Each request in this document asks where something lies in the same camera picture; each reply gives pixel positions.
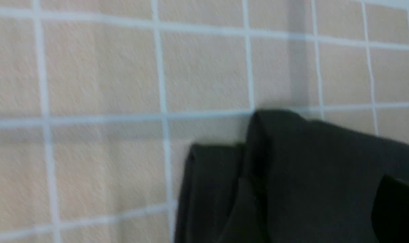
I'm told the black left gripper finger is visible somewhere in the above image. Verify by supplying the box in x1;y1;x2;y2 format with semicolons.
371;175;409;243

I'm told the dark gray long-sleeve top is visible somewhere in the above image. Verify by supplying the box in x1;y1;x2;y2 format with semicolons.
174;110;409;243

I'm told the beige grid tablecloth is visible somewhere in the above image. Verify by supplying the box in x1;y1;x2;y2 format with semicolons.
0;0;409;243

